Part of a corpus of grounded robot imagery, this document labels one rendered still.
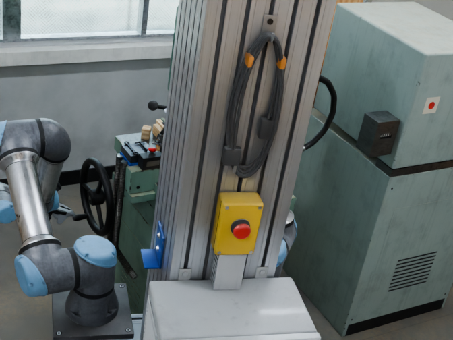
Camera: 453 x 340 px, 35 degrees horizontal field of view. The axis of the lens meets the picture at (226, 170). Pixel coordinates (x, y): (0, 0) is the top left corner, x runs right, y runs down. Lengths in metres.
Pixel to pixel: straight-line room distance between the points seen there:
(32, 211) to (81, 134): 2.09
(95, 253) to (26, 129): 0.43
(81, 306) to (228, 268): 0.62
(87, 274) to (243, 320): 0.59
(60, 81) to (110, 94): 0.30
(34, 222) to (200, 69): 0.84
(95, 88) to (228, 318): 2.61
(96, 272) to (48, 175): 0.47
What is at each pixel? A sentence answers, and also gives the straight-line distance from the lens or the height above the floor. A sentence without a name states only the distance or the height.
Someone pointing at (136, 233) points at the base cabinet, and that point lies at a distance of 2.82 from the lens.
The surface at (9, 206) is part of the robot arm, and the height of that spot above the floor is 0.88.
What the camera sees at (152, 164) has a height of 0.98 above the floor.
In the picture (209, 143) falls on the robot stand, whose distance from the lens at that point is 1.44.
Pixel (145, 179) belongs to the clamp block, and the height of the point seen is 0.92.
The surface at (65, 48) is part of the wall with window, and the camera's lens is 3.80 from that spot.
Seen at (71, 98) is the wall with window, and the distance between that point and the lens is 3.98.
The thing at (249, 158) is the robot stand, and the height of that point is 1.54.
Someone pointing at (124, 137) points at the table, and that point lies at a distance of 2.86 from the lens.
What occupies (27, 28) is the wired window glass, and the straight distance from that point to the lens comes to 3.84.
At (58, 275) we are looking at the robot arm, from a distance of 1.97.
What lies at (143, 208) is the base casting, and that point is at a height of 0.75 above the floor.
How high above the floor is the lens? 2.25
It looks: 30 degrees down
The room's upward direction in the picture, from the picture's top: 10 degrees clockwise
